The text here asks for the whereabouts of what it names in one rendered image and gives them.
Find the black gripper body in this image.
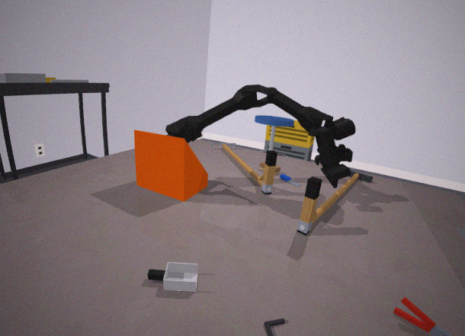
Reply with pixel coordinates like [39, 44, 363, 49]
[314, 144, 351, 181]

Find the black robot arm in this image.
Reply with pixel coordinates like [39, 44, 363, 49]
[165, 85, 356, 162]

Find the dark grey l-shaped bar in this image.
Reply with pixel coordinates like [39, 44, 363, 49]
[264, 318, 285, 336]

